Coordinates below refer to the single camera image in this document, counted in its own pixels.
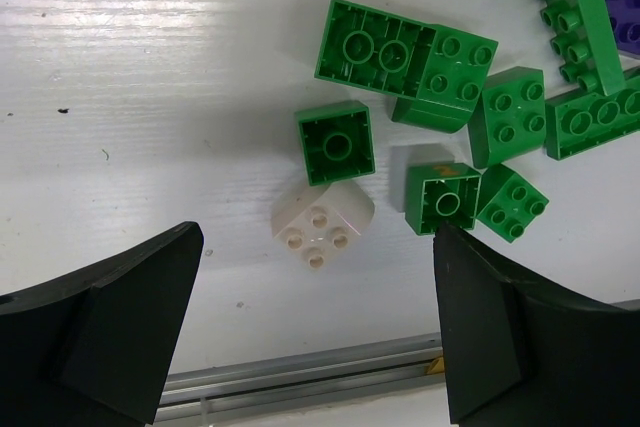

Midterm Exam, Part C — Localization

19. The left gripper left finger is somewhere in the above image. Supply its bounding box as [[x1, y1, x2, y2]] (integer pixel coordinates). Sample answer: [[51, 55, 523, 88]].
[[1, 221, 204, 426]]

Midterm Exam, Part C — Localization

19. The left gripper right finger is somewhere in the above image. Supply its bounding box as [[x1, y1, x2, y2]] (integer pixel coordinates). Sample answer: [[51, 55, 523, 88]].
[[433, 224, 639, 426]]

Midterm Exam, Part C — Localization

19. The white lego brick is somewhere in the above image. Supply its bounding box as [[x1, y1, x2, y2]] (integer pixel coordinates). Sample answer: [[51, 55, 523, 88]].
[[270, 180, 375, 269]]

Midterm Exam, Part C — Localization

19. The green lego long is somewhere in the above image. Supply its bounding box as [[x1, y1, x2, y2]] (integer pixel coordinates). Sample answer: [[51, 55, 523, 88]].
[[315, 0, 436, 99], [545, 67, 639, 160], [540, 0, 626, 96]]

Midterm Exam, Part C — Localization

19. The purple lego brick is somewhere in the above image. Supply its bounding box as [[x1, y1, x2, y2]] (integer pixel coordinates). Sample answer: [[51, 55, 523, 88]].
[[605, 0, 639, 59]]

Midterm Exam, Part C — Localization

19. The green lego lower right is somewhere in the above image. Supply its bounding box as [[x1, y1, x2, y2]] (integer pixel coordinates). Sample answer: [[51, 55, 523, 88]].
[[476, 164, 549, 243]]

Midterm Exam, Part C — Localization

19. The green lego lower left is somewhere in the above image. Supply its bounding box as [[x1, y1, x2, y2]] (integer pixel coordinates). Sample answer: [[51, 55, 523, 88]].
[[404, 163, 481, 236]]

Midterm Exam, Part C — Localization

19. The green lego centre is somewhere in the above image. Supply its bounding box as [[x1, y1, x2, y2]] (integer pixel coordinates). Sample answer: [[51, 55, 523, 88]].
[[468, 66, 546, 169]]

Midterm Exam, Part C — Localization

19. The green lego small left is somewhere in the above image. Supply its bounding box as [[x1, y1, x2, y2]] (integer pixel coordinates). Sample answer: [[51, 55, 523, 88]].
[[294, 100, 375, 186]]

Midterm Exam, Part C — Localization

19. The green lego middle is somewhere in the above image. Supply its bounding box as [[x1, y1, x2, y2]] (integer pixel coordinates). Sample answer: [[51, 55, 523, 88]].
[[391, 24, 498, 133]]

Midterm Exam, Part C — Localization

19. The aluminium rail front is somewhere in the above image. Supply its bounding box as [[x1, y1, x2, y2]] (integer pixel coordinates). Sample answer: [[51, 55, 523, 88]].
[[155, 333, 444, 426]]

